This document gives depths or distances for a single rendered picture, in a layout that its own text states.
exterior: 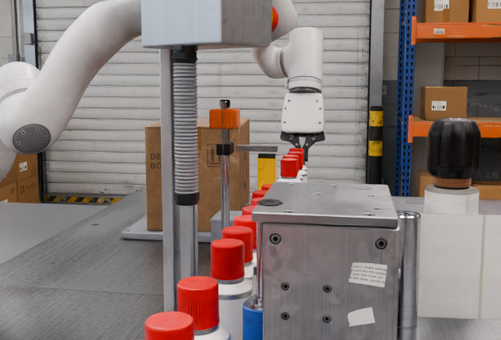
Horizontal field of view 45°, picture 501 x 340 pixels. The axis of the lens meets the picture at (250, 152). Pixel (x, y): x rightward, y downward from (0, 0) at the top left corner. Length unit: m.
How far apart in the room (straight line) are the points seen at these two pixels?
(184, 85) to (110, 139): 4.86
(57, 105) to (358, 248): 0.88
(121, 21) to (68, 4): 4.59
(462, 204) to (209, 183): 0.72
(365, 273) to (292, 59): 1.05
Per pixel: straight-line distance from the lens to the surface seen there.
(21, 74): 1.33
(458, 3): 4.69
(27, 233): 1.73
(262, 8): 0.81
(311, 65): 1.46
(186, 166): 0.80
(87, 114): 5.71
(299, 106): 1.43
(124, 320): 1.09
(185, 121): 0.79
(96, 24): 1.22
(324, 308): 0.48
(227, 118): 0.93
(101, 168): 5.71
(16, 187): 5.21
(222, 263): 0.59
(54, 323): 1.11
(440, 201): 1.01
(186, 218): 0.93
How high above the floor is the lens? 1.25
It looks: 7 degrees down
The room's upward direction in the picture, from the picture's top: straight up
